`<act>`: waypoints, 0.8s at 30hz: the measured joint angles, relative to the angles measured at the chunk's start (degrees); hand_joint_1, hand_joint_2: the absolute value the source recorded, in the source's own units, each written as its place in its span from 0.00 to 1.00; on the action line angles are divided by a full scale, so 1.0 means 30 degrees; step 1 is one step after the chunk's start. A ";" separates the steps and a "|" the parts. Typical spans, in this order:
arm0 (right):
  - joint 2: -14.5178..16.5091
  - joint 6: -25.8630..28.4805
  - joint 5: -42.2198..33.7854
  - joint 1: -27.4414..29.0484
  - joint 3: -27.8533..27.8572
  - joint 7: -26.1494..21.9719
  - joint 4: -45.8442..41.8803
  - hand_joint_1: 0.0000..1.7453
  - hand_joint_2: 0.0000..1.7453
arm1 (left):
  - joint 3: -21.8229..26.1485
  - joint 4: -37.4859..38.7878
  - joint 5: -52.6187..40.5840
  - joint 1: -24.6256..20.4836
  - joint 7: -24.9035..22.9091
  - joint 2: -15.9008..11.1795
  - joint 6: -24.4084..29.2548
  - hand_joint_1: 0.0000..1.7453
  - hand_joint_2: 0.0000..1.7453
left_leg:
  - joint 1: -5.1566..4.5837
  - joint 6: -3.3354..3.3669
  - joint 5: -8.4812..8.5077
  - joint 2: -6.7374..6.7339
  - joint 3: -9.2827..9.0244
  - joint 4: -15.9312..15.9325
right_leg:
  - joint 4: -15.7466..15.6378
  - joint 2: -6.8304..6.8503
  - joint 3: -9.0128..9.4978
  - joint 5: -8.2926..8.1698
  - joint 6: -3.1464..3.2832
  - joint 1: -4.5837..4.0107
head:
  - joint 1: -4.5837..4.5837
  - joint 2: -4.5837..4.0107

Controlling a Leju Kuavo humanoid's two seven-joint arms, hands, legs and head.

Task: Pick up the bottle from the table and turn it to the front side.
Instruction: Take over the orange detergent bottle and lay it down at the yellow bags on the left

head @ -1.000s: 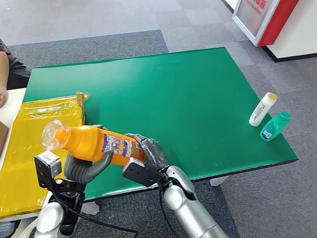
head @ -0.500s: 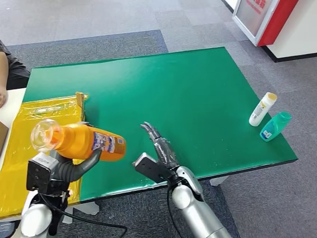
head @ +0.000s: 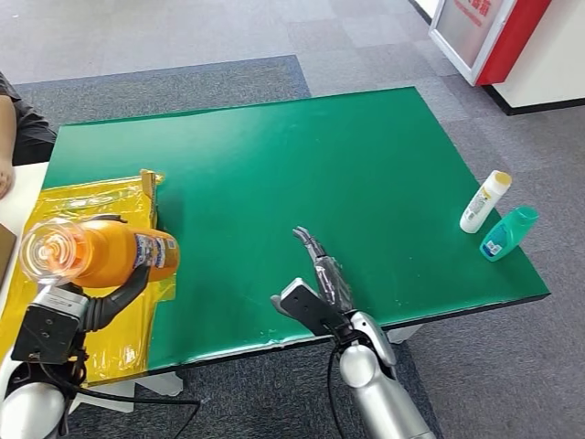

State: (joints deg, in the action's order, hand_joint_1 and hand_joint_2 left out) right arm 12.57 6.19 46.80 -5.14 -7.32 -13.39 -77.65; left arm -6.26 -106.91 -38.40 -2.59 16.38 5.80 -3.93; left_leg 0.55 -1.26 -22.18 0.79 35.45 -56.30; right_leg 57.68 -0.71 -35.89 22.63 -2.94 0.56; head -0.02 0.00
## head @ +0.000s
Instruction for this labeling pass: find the white bottle with yellow cap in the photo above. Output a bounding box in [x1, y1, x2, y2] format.
[459, 170, 513, 234]

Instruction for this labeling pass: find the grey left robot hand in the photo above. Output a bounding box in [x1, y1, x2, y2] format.
[84, 263, 152, 335]

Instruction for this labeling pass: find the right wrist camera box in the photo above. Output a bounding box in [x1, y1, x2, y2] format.
[271, 277, 351, 338]

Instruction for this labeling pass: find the yellow taped cardboard box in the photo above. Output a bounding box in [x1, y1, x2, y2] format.
[0, 169, 178, 386]

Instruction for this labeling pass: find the green table mat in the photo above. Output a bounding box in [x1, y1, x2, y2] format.
[43, 86, 550, 372]

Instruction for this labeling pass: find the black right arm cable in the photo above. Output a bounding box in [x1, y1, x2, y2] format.
[326, 338, 348, 439]

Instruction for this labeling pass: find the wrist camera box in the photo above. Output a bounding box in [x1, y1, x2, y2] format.
[271, 277, 351, 338]
[11, 283, 90, 366]

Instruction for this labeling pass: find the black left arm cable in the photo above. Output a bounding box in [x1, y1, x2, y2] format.
[41, 363, 202, 439]

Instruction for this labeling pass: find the person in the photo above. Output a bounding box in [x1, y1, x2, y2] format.
[0, 71, 57, 167]

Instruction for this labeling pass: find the orange bottle with clear cap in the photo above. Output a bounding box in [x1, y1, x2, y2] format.
[19, 218, 181, 289]

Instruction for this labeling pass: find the white table foot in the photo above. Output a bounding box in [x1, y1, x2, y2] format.
[386, 324, 424, 346]
[72, 370, 185, 414]

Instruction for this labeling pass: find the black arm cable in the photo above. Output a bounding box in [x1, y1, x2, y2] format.
[41, 363, 202, 439]
[326, 338, 348, 439]

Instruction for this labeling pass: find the teal plastic bottle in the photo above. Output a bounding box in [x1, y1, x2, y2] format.
[479, 206, 540, 262]

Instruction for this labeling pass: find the person's hand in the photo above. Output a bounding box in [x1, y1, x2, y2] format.
[0, 158, 15, 200]

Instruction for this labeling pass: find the brown cardboard piece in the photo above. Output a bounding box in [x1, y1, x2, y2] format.
[0, 222, 18, 291]

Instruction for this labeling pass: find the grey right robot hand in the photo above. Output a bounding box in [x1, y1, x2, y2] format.
[292, 226, 355, 315]

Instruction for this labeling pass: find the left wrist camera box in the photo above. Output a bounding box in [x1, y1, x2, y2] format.
[11, 283, 90, 366]

